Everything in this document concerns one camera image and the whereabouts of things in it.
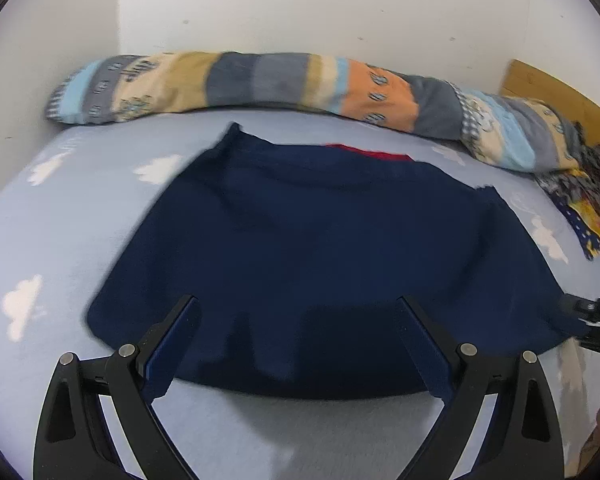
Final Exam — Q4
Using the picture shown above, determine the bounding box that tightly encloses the navy work jacket red collar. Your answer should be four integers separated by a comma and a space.
86, 125, 588, 400

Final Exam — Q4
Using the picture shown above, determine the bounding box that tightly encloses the patterned crumpled cloth pile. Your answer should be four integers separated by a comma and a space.
535, 122, 600, 260

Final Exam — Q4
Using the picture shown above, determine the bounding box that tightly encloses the striped patchwork rolled quilt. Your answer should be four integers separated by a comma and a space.
45, 51, 581, 174

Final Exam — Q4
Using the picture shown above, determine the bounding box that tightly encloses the light blue cloud bedsheet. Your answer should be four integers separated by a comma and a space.
0, 110, 600, 479

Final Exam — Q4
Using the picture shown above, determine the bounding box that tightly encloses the wooden headboard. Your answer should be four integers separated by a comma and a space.
500, 60, 600, 144

